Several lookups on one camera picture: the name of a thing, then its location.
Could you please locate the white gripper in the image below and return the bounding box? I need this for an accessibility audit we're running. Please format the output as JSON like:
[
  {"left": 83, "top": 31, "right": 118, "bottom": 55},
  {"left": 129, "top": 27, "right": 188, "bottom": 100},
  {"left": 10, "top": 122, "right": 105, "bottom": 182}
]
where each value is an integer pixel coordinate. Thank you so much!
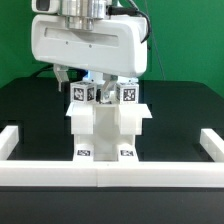
[{"left": 31, "top": 15, "right": 147, "bottom": 103}]

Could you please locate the white chair back piece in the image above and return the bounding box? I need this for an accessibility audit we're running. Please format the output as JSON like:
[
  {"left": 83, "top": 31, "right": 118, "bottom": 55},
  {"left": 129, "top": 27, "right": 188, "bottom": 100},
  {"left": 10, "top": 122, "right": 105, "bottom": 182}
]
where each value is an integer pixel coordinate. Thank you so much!
[{"left": 66, "top": 102, "right": 143, "bottom": 135}]

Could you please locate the white chair seat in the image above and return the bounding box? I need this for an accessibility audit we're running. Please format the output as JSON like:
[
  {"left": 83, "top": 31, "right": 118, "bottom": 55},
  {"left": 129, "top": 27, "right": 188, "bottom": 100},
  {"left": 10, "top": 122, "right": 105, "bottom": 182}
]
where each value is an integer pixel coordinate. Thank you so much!
[{"left": 72, "top": 101, "right": 137, "bottom": 163}]

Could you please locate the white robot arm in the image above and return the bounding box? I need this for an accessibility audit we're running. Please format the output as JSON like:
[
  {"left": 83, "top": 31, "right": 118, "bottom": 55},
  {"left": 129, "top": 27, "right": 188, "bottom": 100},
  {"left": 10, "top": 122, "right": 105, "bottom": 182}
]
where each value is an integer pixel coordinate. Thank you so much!
[{"left": 31, "top": 0, "right": 151, "bottom": 101}]

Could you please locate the white sheet with tags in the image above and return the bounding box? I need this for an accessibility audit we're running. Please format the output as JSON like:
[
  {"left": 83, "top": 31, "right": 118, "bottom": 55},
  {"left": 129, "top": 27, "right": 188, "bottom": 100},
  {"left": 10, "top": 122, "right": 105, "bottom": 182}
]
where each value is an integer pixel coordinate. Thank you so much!
[{"left": 66, "top": 102, "right": 152, "bottom": 118}]

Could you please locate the white U-shaped fence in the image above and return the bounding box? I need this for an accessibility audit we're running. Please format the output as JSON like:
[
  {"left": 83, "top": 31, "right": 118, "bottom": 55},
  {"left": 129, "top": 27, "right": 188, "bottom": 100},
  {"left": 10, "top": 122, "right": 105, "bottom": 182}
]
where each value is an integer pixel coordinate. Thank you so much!
[{"left": 0, "top": 126, "right": 224, "bottom": 188}]

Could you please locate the black cable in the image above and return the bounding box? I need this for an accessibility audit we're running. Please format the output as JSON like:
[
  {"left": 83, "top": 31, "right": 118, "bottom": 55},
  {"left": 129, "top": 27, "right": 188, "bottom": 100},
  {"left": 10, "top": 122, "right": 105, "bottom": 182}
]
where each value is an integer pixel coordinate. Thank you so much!
[{"left": 31, "top": 64, "right": 58, "bottom": 78}]

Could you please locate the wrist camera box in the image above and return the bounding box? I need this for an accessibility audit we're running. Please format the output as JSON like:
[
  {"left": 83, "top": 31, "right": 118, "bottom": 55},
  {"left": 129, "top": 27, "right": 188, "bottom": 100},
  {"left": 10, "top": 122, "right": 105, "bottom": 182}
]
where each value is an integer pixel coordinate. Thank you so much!
[{"left": 31, "top": 0, "right": 60, "bottom": 14}]

